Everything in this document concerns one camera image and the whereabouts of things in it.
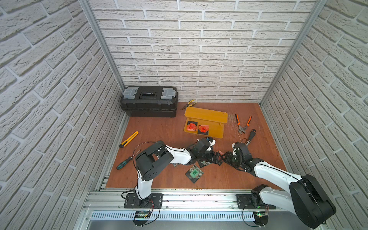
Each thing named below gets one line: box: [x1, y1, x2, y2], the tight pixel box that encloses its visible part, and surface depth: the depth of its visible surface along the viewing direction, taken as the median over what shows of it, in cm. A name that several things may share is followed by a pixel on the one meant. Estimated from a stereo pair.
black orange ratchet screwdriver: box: [247, 128, 257, 142], surface depth 101 cm
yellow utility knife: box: [118, 130, 139, 148], surface depth 99 cm
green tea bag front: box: [184, 164, 205, 184], surface depth 85 cm
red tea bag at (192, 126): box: [186, 120, 198, 132], surface depth 105 cm
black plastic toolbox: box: [120, 85, 179, 118], surface depth 102 cm
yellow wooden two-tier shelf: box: [183, 106, 229, 139], surface depth 97 cm
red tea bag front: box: [197, 124, 209, 136], surface depth 105 cm
